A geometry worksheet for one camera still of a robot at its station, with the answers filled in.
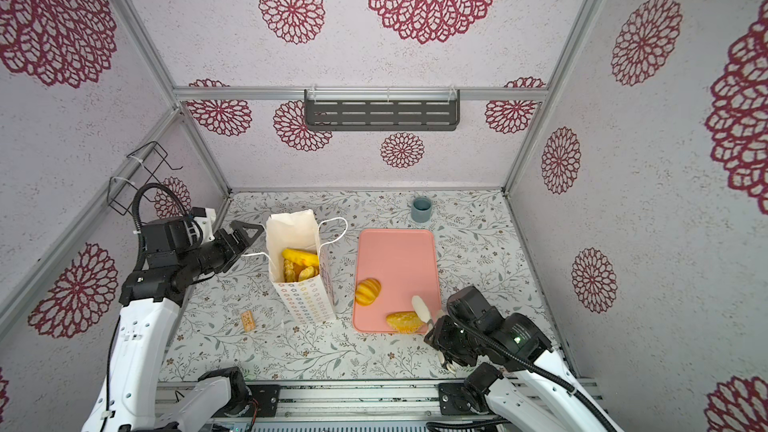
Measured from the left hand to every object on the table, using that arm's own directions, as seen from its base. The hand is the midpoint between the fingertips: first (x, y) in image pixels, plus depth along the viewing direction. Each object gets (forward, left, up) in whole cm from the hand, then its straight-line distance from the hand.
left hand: (255, 242), depth 72 cm
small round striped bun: (-2, -26, -23) cm, 35 cm away
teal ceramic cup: (+29, -45, -23) cm, 59 cm away
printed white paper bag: (-10, -13, -10) cm, 20 cm away
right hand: (-20, -41, -12) cm, 47 cm away
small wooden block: (-10, +8, -25) cm, 28 cm away
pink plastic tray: (+12, -38, -30) cm, 50 cm away
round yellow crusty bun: (-12, -37, -21) cm, 44 cm away
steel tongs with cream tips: (-14, -41, -13) cm, 46 cm away
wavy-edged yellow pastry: (-2, -11, -11) cm, 16 cm away
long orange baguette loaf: (+2, -9, -10) cm, 13 cm away
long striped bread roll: (0, -5, -14) cm, 15 cm away
